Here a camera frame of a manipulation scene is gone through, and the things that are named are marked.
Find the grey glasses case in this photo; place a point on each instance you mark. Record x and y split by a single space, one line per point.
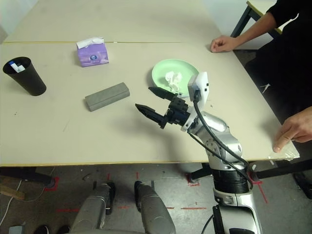
107 97

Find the grey box on floor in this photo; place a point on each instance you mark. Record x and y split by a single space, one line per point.
16 230

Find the grey robot left leg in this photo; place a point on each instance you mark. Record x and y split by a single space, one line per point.
92 209

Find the grey robot leg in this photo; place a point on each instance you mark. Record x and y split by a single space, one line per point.
156 209
92 209

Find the bystander body black clothes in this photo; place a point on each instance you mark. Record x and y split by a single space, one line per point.
285 61

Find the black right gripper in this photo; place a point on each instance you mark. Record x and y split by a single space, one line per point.
179 111

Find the neighbouring table with metal frame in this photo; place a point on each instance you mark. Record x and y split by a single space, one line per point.
253 9

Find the green plate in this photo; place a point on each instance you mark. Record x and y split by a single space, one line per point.
162 70

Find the bystander bare hand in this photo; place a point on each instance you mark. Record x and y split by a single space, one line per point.
223 44
296 129

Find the purple tissue pack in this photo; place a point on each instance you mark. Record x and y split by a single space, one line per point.
93 54

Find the white tissue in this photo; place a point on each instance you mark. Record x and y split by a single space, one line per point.
174 79

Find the bystander bare forearm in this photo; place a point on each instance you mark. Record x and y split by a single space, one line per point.
256 29

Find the black cup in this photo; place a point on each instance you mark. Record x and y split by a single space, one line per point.
29 80

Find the wooden block on floor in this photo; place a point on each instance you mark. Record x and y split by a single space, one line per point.
11 192

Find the black bystander shoe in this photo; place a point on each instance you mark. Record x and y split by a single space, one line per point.
42 230
64 230
304 184

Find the grey robot right leg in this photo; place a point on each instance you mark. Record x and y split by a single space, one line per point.
156 209

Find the clear tape strip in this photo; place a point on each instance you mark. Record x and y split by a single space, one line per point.
284 156

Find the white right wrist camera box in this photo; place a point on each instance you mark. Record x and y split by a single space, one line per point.
201 85

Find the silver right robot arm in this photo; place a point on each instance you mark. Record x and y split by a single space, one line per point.
224 146

